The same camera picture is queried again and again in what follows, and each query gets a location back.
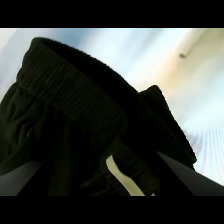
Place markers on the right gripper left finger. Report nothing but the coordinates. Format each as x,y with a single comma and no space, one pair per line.
15,181

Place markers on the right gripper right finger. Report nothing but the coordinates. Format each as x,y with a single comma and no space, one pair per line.
203,185

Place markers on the black pants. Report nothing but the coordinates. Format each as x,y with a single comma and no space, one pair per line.
76,100

